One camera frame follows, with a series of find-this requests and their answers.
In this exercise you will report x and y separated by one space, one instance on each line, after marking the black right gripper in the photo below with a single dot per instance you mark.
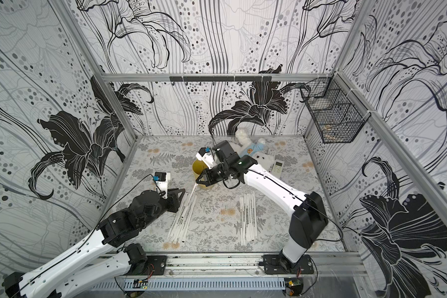
213 174

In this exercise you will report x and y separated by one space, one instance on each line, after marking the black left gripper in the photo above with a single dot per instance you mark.
173 198

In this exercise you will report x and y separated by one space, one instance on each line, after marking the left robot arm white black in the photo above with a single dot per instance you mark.
107 252

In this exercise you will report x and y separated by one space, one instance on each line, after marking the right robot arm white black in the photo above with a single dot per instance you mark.
308 217

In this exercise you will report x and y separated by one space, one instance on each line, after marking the yellow metal cup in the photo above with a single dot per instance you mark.
198 167

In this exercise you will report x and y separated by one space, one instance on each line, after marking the white plush bunny toy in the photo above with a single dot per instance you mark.
258 150

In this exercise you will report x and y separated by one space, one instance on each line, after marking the white remote control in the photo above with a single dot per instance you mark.
277 168

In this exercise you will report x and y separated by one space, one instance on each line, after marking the horizontal aluminium back bar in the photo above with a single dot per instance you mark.
173 78

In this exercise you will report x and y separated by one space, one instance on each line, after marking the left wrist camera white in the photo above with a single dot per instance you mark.
161 181

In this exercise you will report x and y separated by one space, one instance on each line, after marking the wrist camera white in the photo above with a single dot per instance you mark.
206 155
161 181

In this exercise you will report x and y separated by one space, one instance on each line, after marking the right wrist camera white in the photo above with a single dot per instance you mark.
206 155

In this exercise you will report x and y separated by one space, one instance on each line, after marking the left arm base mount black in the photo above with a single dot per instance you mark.
149 262

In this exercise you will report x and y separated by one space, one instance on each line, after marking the white slotted cable duct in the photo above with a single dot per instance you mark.
194 284

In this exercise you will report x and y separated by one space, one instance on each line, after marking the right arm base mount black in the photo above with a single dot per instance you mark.
274 264

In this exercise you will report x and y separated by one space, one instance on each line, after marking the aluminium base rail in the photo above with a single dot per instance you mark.
201 265

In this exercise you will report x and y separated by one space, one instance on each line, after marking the black wire basket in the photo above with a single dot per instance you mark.
336 118

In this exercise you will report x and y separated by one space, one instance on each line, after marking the aluminium frame post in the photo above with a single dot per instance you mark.
63 13

